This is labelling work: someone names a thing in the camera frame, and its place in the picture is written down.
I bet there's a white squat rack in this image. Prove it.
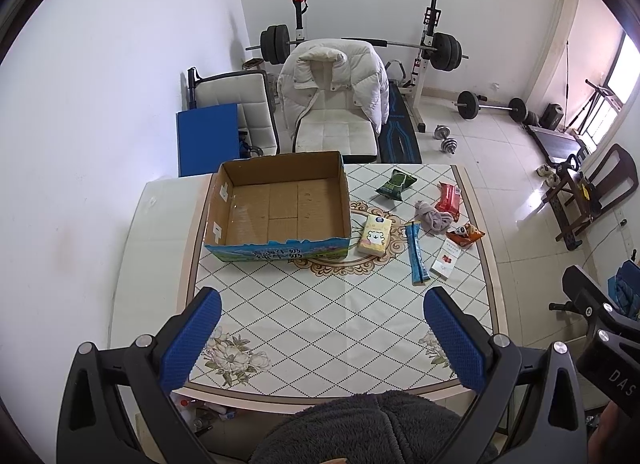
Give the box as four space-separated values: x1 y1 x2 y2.
290 0 444 134

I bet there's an orange panda snack bag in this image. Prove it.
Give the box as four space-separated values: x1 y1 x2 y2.
447 223 485 247

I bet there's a dark fleece clothing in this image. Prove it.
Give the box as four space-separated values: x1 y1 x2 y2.
250 390 461 463

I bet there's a barbell on rack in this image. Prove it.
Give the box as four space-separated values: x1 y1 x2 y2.
246 24 468 72

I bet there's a blue flat board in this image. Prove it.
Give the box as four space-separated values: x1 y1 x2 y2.
176 104 240 177

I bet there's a floor barbell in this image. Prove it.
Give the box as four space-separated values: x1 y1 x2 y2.
454 91 528 123

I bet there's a chrome dumbbell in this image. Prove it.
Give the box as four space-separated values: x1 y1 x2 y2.
433 125 451 140
440 137 458 154

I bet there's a pale purple cloth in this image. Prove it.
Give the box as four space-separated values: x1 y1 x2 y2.
414 200 454 236

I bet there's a black blue exercise mat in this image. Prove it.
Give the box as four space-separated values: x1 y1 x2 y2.
378 83 422 164

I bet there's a white red cigarette box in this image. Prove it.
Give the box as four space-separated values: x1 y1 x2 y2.
431 239 462 279

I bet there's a dark wooden chair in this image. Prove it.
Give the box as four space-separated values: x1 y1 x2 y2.
542 143 639 251

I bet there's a yellow tissue pack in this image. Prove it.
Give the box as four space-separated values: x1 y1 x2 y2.
357 214 393 257

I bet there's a cardboard box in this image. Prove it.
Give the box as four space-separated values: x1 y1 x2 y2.
204 151 352 263

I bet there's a white puffer jacket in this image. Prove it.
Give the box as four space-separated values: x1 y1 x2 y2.
278 39 390 150

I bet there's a blue long snack packet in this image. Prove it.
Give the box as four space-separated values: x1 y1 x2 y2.
405 221 431 285

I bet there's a white padded chair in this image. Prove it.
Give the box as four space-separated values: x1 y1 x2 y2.
186 67 280 155
293 109 378 163

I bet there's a red wet wipes pack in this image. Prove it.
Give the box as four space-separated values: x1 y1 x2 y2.
435 183 462 221

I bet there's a green snack bag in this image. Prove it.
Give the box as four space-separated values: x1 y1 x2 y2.
376 169 416 201

